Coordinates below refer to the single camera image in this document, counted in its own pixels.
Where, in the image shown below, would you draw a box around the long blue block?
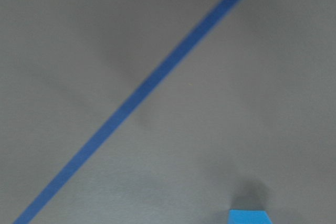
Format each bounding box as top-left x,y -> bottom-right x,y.
227,209 -> 272,224

